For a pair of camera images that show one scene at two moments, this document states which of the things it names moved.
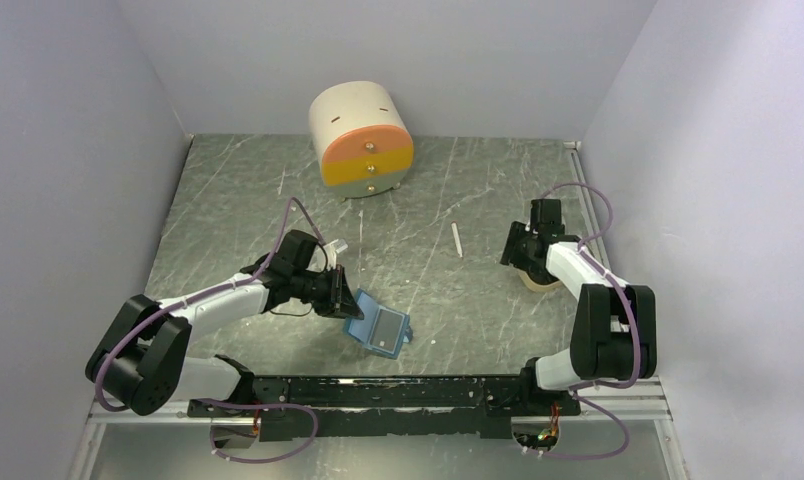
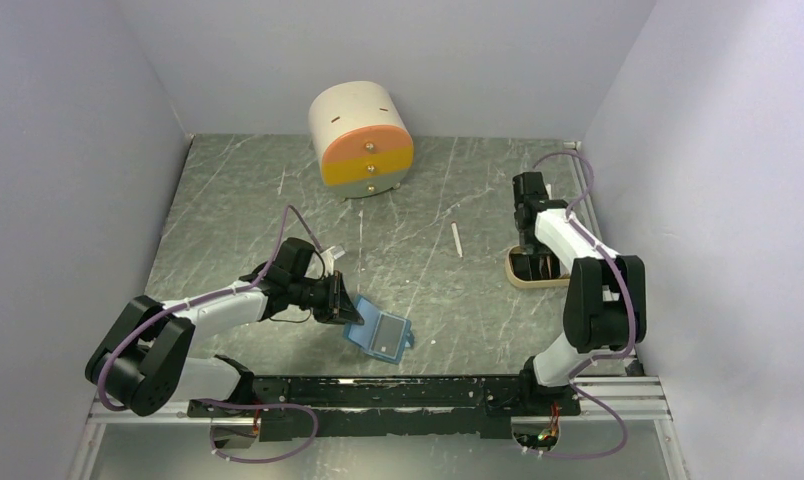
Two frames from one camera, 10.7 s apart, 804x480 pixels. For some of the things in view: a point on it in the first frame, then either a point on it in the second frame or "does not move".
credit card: [386, 330] does not move
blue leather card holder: [383, 329] does not move
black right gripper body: [516, 248] to [530, 243]
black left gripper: [339, 301] does not move
